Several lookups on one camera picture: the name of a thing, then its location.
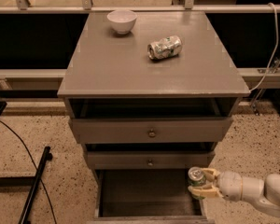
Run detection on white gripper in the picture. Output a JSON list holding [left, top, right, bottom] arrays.
[[188, 168, 243, 202]]

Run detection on green crushed soda can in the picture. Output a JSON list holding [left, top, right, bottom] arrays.
[[188, 167, 206, 190]]

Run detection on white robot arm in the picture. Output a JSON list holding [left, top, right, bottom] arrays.
[[188, 167, 280, 217]]

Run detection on top grey drawer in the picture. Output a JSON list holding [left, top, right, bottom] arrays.
[[69, 118, 232, 144]]

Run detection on middle grey drawer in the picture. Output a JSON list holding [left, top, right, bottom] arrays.
[[85, 151, 215, 170]]

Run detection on grey wooden drawer cabinet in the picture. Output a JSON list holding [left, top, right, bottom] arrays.
[[57, 10, 251, 224]]

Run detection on bottom open grey drawer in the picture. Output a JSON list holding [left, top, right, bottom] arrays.
[[90, 169, 216, 224]]

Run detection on white green crushed can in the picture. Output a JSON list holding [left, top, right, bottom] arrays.
[[147, 35, 183, 60]]

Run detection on white ceramic bowl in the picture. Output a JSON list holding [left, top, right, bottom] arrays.
[[107, 10, 137, 35]]

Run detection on black metal stand leg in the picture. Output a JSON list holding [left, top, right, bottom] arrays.
[[0, 147, 53, 224]]

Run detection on black floor cable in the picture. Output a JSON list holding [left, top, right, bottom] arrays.
[[0, 119, 58, 224]]

